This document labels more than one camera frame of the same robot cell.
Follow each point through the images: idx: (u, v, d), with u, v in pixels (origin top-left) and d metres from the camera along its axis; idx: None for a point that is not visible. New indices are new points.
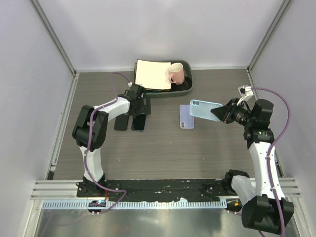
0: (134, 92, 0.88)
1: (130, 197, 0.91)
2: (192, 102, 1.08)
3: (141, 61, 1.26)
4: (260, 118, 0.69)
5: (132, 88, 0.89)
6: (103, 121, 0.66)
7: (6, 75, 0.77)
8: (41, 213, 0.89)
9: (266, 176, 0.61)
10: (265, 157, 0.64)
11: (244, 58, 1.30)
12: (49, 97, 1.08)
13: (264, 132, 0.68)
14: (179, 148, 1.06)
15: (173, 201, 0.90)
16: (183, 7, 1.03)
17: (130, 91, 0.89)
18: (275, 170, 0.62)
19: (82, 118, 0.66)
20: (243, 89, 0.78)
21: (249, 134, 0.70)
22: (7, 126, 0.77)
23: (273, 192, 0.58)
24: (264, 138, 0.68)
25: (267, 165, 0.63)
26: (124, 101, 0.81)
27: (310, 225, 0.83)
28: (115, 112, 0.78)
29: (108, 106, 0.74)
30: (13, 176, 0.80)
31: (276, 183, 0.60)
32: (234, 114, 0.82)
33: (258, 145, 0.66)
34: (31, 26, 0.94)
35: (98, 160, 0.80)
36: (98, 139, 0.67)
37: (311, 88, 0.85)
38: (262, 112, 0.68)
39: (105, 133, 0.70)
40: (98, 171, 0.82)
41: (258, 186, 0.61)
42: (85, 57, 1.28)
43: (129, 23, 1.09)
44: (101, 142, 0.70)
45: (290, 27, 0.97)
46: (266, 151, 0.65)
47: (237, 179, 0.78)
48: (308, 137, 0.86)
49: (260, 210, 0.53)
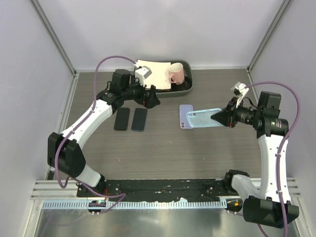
0: (117, 85, 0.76)
1: (130, 197, 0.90)
2: (188, 115, 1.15)
3: (142, 61, 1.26)
4: (269, 106, 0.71)
5: (114, 80, 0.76)
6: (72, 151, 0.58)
7: (6, 75, 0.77)
8: (41, 213, 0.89)
9: (273, 177, 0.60)
10: (275, 154, 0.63)
11: (245, 57, 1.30)
12: (49, 97, 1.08)
13: (277, 123, 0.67)
14: (179, 148, 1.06)
15: (173, 201, 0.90)
16: (183, 6, 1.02)
17: (112, 84, 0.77)
18: (284, 170, 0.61)
19: (52, 149, 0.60)
20: (237, 90, 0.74)
21: (259, 123, 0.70)
22: (7, 125, 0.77)
23: (278, 195, 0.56)
24: (277, 129, 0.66)
25: (276, 164, 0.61)
26: (102, 111, 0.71)
27: (310, 225, 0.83)
28: (95, 125, 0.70)
29: (80, 127, 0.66)
30: (13, 176, 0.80)
31: (283, 184, 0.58)
32: (238, 115, 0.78)
33: (269, 140, 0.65)
34: (31, 25, 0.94)
35: (89, 169, 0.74)
36: (73, 168, 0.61)
37: (311, 89, 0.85)
38: (271, 99, 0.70)
39: (82, 155, 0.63)
40: (94, 177, 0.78)
41: (264, 187, 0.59)
42: (85, 57, 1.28)
43: (129, 22, 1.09)
44: (80, 164, 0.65)
45: (290, 27, 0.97)
46: (278, 146, 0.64)
47: (236, 177, 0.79)
48: (308, 138, 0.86)
49: (264, 212, 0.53)
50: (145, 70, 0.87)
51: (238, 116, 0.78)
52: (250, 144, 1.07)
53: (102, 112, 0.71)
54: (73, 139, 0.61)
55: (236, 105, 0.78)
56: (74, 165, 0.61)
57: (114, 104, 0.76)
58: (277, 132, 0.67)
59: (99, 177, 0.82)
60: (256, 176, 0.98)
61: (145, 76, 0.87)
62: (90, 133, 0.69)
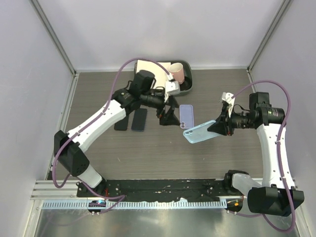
0: (138, 87, 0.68)
1: (130, 197, 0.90)
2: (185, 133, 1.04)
3: (141, 61, 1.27)
4: (261, 101, 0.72)
5: (135, 81, 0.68)
6: (74, 155, 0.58)
7: (6, 75, 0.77)
8: (41, 213, 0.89)
9: (275, 165, 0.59)
10: (275, 142, 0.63)
11: (245, 57, 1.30)
12: (49, 97, 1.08)
13: (273, 112, 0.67)
14: (179, 148, 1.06)
15: (173, 201, 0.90)
16: (183, 6, 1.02)
17: (133, 84, 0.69)
18: (285, 156, 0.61)
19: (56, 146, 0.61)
20: (225, 101, 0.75)
21: (256, 113, 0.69)
22: (7, 125, 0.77)
23: (282, 181, 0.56)
24: (274, 118, 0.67)
25: (277, 151, 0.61)
26: (113, 114, 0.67)
27: (310, 225, 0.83)
28: (102, 128, 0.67)
29: (88, 129, 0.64)
30: (13, 176, 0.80)
31: (286, 171, 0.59)
32: (234, 122, 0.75)
33: (268, 129, 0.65)
34: (31, 25, 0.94)
35: (93, 171, 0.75)
36: (74, 169, 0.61)
37: (311, 89, 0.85)
38: (260, 95, 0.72)
39: (85, 158, 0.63)
40: (94, 179, 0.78)
41: (267, 175, 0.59)
42: (85, 57, 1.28)
43: (129, 22, 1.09)
44: (83, 166, 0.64)
45: (290, 27, 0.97)
46: (276, 135, 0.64)
47: (236, 176, 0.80)
48: (308, 137, 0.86)
49: (270, 200, 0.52)
50: (173, 87, 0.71)
51: (235, 124, 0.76)
52: (250, 144, 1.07)
53: (112, 115, 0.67)
54: (76, 142, 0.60)
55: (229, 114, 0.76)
56: (75, 166, 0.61)
57: (128, 106, 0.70)
58: (274, 120, 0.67)
59: (101, 179, 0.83)
60: (256, 176, 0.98)
61: (169, 94, 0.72)
62: (97, 134, 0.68)
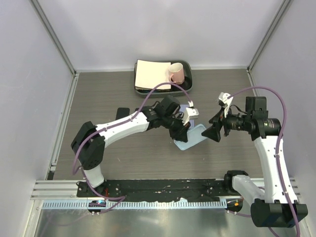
0: (164, 108, 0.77)
1: (130, 197, 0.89)
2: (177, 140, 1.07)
3: (141, 61, 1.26)
4: (257, 108, 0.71)
5: (163, 102, 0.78)
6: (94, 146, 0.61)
7: (6, 75, 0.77)
8: (41, 213, 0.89)
9: (277, 179, 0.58)
10: (274, 155, 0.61)
11: (245, 57, 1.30)
12: (49, 97, 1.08)
13: (270, 123, 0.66)
14: (179, 148, 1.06)
15: (173, 201, 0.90)
16: (183, 6, 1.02)
17: (160, 105, 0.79)
18: (285, 169, 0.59)
19: (81, 135, 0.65)
20: (221, 101, 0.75)
21: (253, 125, 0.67)
22: (7, 126, 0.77)
23: (285, 196, 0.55)
24: (271, 130, 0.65)
25: (277, 165, 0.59)
26: (138, 124, 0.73)
27: (310, 225, 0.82)
28: (125, 132, 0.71)
29: (114, 128, 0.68)
30: (13, 176, 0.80)
31: (288, 184, 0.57)
32: (229, 123, 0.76)
33: (266, 141, 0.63)
34: (31, 25, 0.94)
35: (98, 171, 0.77)
36: (89, 162, 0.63)
37: (311, 89, 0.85)
38: (257, 101, 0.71)
39: (100, 157, 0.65)
40: (96, 179, 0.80)
41: (269, 190, 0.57)
42: (85, 57, 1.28)
43: (129, 22, 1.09)
44: (95, 164, 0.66)
45: (290, 27, 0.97)
46: (275, 147, 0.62)
47: (237, 179, 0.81)
48: (308, 137, 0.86)
49: (275, 216, 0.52)
50: (194, 112, 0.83)
51: (229, 125, 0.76)
52: (250, 144, 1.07)
53: (138, 124, 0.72)
54: (102, 136, 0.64)
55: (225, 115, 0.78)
56: (92, 158, 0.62)
57: (151, 123, 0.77)
58: (271, 132, 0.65)
59: (102, 181, 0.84)
60: (256, 176, 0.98)
61: (190, 118, 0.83)
62: (119, 137, 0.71)
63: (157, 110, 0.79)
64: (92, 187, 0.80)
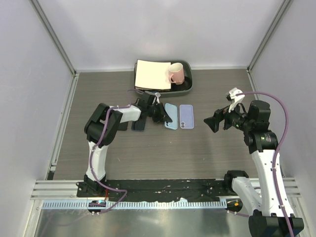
0: (145, 101, 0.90)
1: (130, 197, 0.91)
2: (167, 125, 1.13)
3: (141, 61, 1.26)
4: (259, 120, 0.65)
5: (143, 97, 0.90)
6: (118, 119, 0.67)
7: (6, 75, 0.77)
8: (40, 213, 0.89)
9: (273, 192, 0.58)
10: (271, 169, 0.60)
11: (245, 57, 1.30)
12: (49, 97, 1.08)
13: (267, 137, 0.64)
14: (179, 148, 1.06)
15: (173, 201, 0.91)
16: (182, 6, 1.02)
17: (140, 100, 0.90)
18: (282, 182, 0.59)
19: (97, 114, 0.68)
20: (229, 96, 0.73)
21: (250, 138, 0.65)
22: (7, 126, 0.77)
23: (281, 210, 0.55)
24: (267, 144, 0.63)
25: (273, 178, 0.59)
26: (136, 109, 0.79)
27: (310, 225, 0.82)
28: (129, 115, 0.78)
29: (122, 109, 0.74)
30: (13, 176, 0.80)
31: (284, 198, 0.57)
32: (231, 118, 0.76)
33: (263, 155, 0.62)
34: (32, 25, 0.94)
35: (103, 159, 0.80)
36: (109, 137, 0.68)
37: (311, 89, 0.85)
38: (260, 113, 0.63)
39: (115, 132, 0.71)
40: (100, 170, 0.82)
41: (266, 204, 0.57)
42: (85, 57, 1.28)
43: (129, 22, 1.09)
44: (110, 140, 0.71)
45: (290, 27, 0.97)
46: (271, 161, 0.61)
47: (236, 182, 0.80)
48: (308, 137, 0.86)
49: (271, 229, 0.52)
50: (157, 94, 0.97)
51: (230, 120, 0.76)
52: None
53: (137, 109, 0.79)
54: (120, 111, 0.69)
55: (229, 109, 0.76)
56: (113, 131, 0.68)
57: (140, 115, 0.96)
58: (268, 146, 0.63)
59: (104, 175, 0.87)
60: (256, 176, 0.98)
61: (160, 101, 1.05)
62: (122, 120, 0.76)
63: (139, 104, 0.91)
64: (98, 179, 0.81)
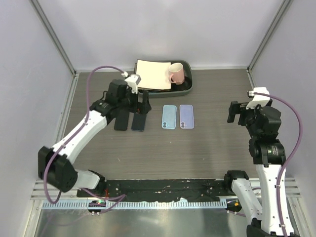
0: (113, 95, 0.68)
1: (130, 197, 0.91)
2: (164, 126, 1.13)
3: (141, 61, 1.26)
4: (267, 130, 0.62)
5: (110, 90, 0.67)
6: (59, 170, 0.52)
7: (6, 75, 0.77)
8: (40, 213, 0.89)
9: (275, 211, 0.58)
10: (275, 185, 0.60)
11: (245, 57, 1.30)
12: (49, 97, 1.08)
13: (273, 149, 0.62)
14: (179, 148, 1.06)
15: (173, 201, 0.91)
16: (182, 6, 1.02)
17: (108, 94, 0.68)
18: (285, 200, 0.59)
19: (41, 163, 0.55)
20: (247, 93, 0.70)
21: (256, 150, 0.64)
22: (7, 127, 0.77)
23: (282, 228, 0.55)
24: (274, 157, 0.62)
25: (276, 196, 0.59)
26: (98, 120, 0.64)
27: (310, 225, 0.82)
28: (90, 135, 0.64)
29: (72, 140, 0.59)
30: (13, 177, 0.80)
31: (285, 216, 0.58)
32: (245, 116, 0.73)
33: (268, 171, 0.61)
34: (31, 26, 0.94)
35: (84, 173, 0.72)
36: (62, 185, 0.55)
37: (311, 88, 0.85)
38: (269, 124, 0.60)
39: (73, 173, 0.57)
40: (92, 179, 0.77)
41: (267, 220, 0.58)
42: (85, 57, 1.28)
43: (129, 22, 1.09)
44: (72, 181, 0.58)
45: (290, 27, 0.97)
46: (276, 177, 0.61)
47: (236, 184, 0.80)
48: (309, 137, 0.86)
49: None
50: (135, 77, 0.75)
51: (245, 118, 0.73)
52: None
53: (95, 124, 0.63)
54: (63, 154, 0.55)
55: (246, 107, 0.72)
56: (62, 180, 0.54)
57: (108, 115, 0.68)
58: (274, 159, 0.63)
59: (98, 178, 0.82)
60: (256, 176, 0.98)
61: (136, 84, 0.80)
62: (81, 147, 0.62)
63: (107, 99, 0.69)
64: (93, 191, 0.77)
